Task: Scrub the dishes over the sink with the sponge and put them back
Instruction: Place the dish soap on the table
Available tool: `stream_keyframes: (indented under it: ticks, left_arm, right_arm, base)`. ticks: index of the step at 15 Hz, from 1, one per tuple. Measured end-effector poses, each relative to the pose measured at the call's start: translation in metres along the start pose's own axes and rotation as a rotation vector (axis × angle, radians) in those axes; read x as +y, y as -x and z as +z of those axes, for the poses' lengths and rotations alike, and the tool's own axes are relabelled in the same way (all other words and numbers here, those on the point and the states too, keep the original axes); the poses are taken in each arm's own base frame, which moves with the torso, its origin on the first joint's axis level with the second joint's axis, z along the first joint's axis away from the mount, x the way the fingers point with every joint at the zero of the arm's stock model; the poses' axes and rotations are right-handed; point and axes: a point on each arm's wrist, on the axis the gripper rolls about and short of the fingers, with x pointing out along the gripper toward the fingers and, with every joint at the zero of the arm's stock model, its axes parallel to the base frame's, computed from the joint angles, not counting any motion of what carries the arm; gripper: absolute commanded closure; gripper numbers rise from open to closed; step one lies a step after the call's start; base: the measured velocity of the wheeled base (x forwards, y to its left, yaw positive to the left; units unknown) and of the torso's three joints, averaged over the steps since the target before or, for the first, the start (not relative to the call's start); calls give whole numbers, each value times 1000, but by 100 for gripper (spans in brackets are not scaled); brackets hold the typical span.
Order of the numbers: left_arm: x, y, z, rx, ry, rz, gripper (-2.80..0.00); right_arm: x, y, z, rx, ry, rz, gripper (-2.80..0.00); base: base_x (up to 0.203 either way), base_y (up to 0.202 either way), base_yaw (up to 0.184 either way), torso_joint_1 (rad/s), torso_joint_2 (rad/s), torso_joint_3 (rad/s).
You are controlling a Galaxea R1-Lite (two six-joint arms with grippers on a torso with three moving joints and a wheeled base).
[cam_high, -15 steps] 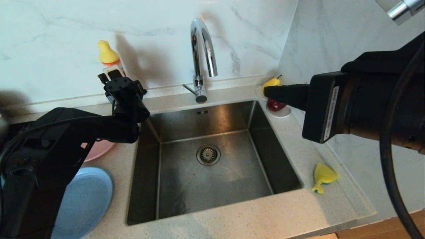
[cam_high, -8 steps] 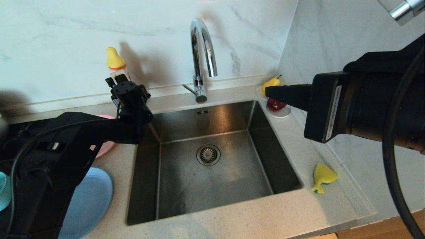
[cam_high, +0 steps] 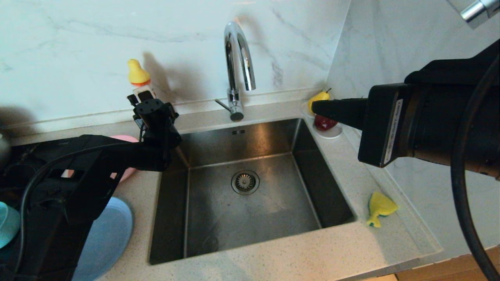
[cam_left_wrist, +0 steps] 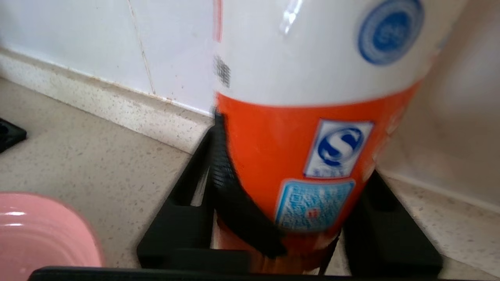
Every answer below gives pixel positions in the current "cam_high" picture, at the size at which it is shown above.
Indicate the orange dish soap bottle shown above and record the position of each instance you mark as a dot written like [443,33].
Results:
[137,74]

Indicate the yellow pear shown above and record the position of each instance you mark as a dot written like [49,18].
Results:
[320,96]

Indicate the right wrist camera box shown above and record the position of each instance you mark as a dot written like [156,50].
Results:
[480,11]

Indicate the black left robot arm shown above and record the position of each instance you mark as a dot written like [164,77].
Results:
[70,195]

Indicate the yellow sponge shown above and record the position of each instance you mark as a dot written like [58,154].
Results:
[381,206]

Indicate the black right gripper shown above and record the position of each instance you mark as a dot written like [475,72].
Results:
[429,121]

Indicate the wooden cabinet panel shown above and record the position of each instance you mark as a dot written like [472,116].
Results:
[449,269]

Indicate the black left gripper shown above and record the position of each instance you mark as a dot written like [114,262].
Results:
[160,125]

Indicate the blue plate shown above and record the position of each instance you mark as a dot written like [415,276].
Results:
[113,234]

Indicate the pink plate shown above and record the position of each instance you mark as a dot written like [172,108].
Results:
[129,137]

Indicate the small white dish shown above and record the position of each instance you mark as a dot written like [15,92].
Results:
[331,135]

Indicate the dark red apple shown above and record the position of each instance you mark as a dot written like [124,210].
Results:
[324,124]

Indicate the metal sink drain strainer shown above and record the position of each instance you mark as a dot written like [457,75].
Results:
[245,182]

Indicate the chrome gooseneck faucet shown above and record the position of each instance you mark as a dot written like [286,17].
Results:
[233,97]

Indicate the teal cup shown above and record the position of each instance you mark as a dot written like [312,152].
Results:
[8,224]

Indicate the black glass cooktop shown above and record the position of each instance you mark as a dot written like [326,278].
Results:
[23,150]

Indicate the stainless steel sink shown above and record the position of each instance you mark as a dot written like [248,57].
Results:
[254,218]

